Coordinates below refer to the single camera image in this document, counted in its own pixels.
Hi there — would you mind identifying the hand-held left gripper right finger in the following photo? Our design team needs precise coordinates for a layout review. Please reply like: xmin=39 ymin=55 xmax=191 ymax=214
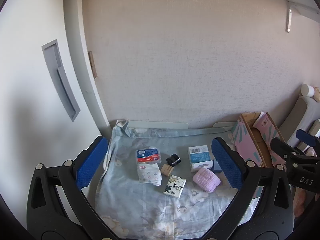
xmin=200 ymin=137 xmax=295 ymax=240

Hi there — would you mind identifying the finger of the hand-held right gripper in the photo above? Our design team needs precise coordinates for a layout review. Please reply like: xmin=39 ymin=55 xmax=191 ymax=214
xmin=270 ymin=137 xmax=304 ymax=165
xmin=296 ymin=129 xmax=320 ymax=147

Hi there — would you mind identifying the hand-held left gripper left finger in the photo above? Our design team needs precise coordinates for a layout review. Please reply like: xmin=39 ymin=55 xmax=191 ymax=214
xmin=26 ymin=135 xmax=118 ymax=240

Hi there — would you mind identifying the pink printed cardboard box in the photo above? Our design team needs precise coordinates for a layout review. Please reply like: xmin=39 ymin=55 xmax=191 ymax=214
xmin=231 ymin=112 xmax=287 ymax=173

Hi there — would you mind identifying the black round jar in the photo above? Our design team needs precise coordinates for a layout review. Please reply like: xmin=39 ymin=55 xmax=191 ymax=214
xmin=166 ymin=154 xmax=182 ymax=167

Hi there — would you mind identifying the white patterned tissue pack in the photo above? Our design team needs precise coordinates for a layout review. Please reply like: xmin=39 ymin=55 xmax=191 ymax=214
xmin=137 ymin=164 xmax=162 ymax=186

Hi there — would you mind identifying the grey cushion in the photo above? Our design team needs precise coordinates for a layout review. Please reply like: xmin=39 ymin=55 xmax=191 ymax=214
xmin=279 ymin=96 xmax=320 ymax=150

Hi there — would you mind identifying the pink knitted cloth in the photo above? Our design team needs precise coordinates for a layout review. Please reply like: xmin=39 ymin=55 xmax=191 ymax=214
xmin=192 ymin=167 xmax=221 ymax=193

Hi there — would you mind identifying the white and blue carton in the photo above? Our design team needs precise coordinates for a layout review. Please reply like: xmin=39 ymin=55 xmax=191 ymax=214
xmin=188 ymin=145 xmax=214 ymax=172

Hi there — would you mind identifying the white cup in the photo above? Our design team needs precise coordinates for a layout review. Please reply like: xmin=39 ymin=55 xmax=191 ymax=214
xmin=301 ymin=84 xmax=315 ymax=97

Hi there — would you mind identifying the floral tissue packet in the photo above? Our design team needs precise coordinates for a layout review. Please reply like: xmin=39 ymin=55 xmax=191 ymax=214
xmin=163 ymin=175 xmax=187 ymax=198

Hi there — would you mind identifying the clear floss pick box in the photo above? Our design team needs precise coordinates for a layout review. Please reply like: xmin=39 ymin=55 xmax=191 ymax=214
xmin=135 ymin=148 xmax=163 ymax=165

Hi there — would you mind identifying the floral bed sheet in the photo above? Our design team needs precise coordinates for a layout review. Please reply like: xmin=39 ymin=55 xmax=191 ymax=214
xmin=82 ymin=119 xmax=295 ymax=240

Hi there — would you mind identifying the white sliding door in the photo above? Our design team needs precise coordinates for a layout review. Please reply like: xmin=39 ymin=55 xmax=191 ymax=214
xmin=0 ymin=0 xmax=110 ymax=205

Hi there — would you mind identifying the short white bed rail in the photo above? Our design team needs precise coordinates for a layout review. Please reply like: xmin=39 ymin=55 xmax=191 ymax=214
xmin=212 ymin=121 xmax=237 ymax=128

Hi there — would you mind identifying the grey recessed door handle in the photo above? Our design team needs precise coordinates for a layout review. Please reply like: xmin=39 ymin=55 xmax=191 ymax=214
xmin=41 ymin=39 xmax=81 ymax=122

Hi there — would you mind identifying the white shelf bracket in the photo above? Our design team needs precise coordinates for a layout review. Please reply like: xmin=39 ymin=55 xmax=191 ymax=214
xmin=286 ymin=2 xmax=320 ymax=33

